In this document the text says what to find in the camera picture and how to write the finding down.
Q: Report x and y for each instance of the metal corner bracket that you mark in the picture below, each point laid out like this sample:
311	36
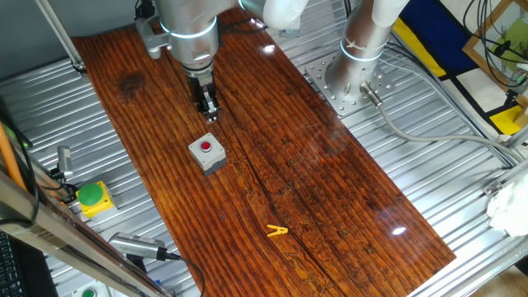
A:
493	188

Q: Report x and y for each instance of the wooden picture frame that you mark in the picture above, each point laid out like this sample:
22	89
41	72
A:
515	37

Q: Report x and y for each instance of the slanted metal pole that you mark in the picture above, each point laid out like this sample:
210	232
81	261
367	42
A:
62	39

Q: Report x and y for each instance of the grey box green flat button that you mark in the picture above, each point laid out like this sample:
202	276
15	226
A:
88	293

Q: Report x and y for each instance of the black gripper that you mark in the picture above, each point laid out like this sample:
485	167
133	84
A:
198	84

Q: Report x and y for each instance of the black keyboard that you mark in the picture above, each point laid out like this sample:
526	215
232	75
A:
8	272

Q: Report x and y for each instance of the yellow clothespin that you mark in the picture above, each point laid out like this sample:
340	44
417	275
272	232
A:
277	232

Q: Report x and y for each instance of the orange rod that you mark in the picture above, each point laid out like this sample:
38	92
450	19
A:
10	161

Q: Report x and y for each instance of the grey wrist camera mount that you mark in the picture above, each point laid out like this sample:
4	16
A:
150	41

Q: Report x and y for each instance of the yellow box green mushroom button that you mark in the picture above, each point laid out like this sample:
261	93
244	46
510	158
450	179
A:
90	194

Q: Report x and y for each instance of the grey box red push button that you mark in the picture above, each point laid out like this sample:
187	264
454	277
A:
210	158

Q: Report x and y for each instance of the blue yellow patterned mat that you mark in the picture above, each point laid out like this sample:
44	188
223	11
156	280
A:
437	33

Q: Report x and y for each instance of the aluminium frame bar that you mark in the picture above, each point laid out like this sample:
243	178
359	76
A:
62	235

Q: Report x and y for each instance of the silver ribbed depth camera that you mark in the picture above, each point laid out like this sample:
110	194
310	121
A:
136	245
64	161

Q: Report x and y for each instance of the white crumpled cloth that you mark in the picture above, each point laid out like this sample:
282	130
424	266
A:
509	206

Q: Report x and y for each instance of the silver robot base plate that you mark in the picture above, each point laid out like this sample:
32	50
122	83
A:
317	74

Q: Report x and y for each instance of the glossy wood grain board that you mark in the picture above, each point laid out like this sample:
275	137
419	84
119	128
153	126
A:
288	165

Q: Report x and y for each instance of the black camera stand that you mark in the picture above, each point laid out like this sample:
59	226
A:
136	263

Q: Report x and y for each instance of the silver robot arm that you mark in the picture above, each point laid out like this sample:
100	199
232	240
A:
189	24

